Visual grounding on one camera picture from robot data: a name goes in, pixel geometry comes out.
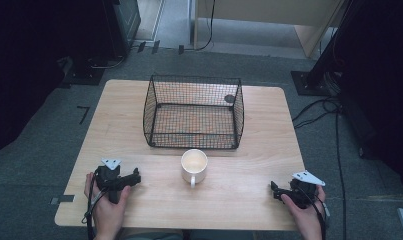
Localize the black wire mesh basket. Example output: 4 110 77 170
142 74 245 150

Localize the looped black floor cable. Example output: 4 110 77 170
291 95 341 130

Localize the white cup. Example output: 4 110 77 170
180 148 209 189

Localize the dark flat stand base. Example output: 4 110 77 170
58 55 107 89

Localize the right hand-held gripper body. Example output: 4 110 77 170
286 170 326 210

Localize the grey tape strip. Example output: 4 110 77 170
49 194 76 206

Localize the light wooden panel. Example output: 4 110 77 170
192 0 345 59

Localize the person's left hand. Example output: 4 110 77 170
83 171 132 240

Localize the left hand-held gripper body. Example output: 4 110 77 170
94 157 134 205

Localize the thin black hanging cable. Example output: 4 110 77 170
183 0 217 53

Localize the black stand base plate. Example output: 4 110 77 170
290 69 342 98

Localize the person's right hand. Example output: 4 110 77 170
280 184 327 240

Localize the hand-held gripper cable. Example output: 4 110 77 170
298 186 332 240
81 173 107 240

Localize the right hand-held gripper cable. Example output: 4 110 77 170
298 186 332 240

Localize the person's dark clothing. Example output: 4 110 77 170
120 228 257 240

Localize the left hand-held gripper cable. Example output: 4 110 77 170
81 173 107 240

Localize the black cabinet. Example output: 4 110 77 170
100 0 142 59

